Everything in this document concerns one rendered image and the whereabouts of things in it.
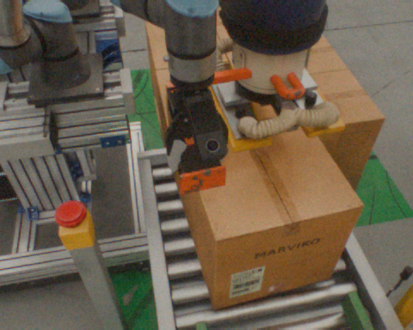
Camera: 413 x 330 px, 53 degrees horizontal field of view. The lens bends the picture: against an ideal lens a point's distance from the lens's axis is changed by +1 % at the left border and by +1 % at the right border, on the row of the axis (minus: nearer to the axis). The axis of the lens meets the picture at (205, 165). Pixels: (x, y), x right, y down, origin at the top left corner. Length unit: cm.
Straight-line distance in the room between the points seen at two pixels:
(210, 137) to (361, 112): 150
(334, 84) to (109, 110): 123
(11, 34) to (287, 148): 79
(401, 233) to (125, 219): 140
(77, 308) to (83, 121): 95
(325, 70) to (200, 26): 176
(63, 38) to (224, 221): 68
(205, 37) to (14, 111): 93
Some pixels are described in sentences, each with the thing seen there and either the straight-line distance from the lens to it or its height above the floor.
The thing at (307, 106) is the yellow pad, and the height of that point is 113.
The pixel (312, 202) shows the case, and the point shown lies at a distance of 111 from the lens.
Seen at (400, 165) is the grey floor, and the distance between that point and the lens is 271.
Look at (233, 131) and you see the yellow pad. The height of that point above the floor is 113.
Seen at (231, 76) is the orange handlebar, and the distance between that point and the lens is 98.
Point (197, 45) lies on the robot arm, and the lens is 60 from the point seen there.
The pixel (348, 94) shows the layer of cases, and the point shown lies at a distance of 217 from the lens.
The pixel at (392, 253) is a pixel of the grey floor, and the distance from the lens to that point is 229.
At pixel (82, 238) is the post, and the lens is 103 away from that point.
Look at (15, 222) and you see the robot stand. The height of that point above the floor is 21.
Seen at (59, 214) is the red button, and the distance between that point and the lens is 100.
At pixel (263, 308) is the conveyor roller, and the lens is 139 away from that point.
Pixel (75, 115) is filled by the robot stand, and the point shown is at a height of 93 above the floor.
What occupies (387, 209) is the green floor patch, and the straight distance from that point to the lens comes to 245.
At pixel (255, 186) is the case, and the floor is 95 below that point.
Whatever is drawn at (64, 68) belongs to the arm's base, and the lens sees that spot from 132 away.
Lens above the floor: 181
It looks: 48 degrees down
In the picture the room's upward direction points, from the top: straight up
